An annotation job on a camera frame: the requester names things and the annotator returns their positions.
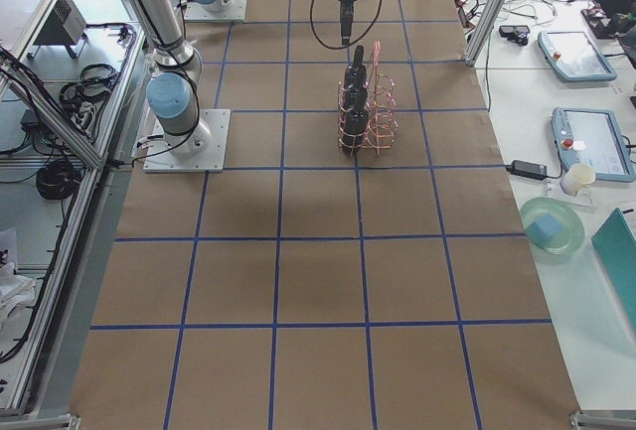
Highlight white paper cup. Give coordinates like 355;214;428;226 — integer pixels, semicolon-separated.
559;163;596;196

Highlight black power adapter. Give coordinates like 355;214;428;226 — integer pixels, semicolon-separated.
506;160;548;181

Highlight blue foam cube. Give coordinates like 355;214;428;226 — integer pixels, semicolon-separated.
525;214;563;249

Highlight near blue teach pendant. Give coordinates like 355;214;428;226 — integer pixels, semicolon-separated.
551;107;635;183

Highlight copper wire wine basket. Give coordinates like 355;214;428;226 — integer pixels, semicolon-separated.
337;40;398;156

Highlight teal board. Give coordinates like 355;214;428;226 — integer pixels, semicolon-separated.
591;208;635;332

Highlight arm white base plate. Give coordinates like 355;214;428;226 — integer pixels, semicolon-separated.
185;0;247;23
143;109;231;173

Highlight white crumpled cloth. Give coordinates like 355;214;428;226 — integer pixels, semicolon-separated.
0;228;37;325

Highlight grey metal box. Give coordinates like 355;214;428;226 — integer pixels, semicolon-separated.
27;0;87;59

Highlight black coiled cable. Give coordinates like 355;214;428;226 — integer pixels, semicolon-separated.
35;159;80;202

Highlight green glass plate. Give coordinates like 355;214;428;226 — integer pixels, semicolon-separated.
520;197;585;255

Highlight dark wine bottle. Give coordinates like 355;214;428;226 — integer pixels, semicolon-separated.
343;80;368;114
342;102;369;155

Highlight dark wine bottle far end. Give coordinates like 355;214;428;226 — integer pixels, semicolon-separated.
343;45;367;88

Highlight aluminium frame post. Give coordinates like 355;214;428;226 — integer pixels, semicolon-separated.
464;0;505;67

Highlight blue teach pendant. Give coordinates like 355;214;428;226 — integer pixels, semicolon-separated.
538;31;617;82
551;107;635;183

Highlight far blue teach pendant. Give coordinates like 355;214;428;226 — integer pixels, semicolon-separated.
538;31;617;82

